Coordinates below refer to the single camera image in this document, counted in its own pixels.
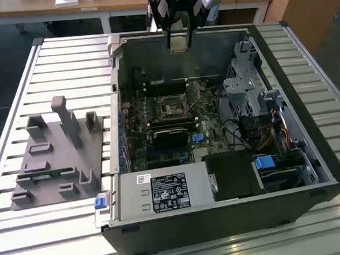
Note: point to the metal drive cage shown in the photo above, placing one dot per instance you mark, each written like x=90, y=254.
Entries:
x=236, y=84

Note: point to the black RAM slot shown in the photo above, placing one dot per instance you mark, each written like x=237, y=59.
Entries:
x=172, y=122
x=173, y=127
x=170, y=84
x=170, y=91

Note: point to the black open PC case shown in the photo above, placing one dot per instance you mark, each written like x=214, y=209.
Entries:
x=222, y=228

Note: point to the blue board connector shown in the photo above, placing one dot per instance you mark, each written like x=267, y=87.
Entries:
x=197, y=138

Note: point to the pale blue teach pendant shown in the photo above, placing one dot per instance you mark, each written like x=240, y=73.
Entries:
x=213, y=16

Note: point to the hard disk in blue carrier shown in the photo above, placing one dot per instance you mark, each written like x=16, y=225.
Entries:
x=264, y=162

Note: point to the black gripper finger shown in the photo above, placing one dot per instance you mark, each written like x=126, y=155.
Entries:
x=191, y=22
x=169, y=23

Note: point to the black plastic shroud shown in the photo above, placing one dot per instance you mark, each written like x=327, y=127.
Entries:
x=233, y=175

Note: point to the wooden cabinet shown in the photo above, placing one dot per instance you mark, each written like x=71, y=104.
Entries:
x=310, y=9

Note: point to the silver power supply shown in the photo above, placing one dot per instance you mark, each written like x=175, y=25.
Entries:
x=131, y=199

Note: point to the silver CPU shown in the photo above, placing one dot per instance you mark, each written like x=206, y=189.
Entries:
x=180, y=43

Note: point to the wooden desk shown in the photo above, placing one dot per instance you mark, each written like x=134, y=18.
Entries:
x=21, y=9

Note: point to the blue plastic latch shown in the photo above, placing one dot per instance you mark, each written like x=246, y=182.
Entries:
x=101, y=201

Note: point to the CPU socket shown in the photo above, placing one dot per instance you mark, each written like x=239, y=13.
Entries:
x=173, y=107

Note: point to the green motherboard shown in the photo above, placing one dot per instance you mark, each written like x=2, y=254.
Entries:
x=213, y=130

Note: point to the green RAM stick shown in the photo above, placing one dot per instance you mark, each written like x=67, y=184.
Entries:
x=57, y=172

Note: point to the grey parts rack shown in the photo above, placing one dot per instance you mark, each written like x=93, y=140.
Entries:
x=59, y=157

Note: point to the small silver heatsink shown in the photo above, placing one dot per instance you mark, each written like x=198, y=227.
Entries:
x=202, y=155

